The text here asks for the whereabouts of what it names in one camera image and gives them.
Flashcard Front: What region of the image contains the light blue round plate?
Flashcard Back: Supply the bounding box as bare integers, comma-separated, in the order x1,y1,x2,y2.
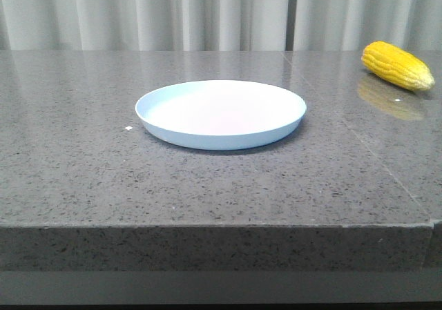
135,80,307,151

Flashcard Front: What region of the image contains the yellow corn cob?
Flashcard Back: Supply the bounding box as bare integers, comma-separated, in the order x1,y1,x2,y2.
361,41,435,91

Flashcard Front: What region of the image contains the grey pleated curtain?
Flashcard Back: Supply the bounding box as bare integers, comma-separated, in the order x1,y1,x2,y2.
1,0,441,51

